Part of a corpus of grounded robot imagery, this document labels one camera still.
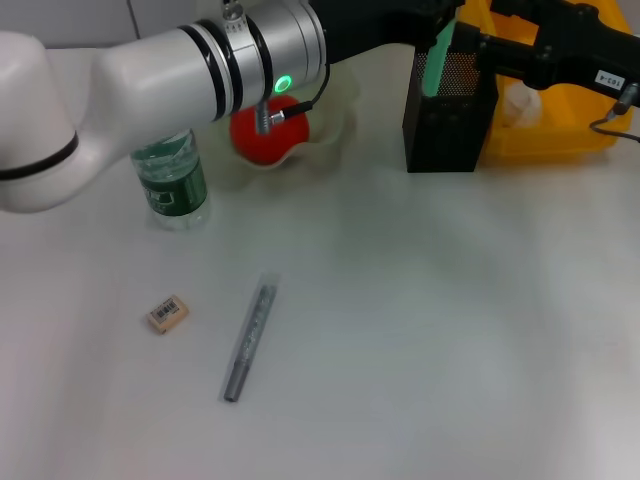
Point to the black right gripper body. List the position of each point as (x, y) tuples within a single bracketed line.
[(585, 50)]

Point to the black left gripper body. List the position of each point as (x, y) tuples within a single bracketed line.
[(365, 25)]

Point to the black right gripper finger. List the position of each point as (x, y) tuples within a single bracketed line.
[(520, 10), (495, 52)]

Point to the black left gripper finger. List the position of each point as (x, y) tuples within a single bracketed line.
[(427, 20)]

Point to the green pen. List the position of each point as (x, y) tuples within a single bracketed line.
[(437, 60)]

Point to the orange fruit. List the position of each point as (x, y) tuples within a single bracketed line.
[(280, 140)]

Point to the green label water bottle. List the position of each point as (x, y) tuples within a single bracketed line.
[(170, 180)]

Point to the black mesh pen holder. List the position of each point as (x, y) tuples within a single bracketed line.
[(440, 135)]

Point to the grey pen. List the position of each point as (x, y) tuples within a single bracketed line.
[(252, 335)]

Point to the tan eraser with barcode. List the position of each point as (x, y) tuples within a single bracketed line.
[(167, 315)]

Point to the yellow plastic bin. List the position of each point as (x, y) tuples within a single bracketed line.
[(560, 125)]

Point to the pale green glass bowl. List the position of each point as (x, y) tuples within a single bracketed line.
[(335, 115)]

